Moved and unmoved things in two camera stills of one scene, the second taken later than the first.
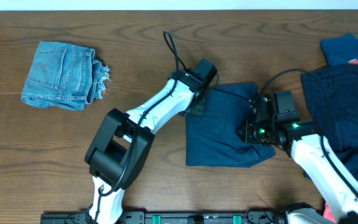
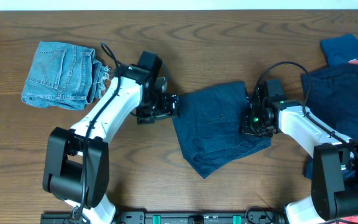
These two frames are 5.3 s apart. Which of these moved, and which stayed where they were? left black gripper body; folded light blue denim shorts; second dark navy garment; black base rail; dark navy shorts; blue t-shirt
Moved: dark navy shorts; left black gripper body
Stayed: second dark navy garment; folded light blue denim shorts; blue t-shirt; black base rail
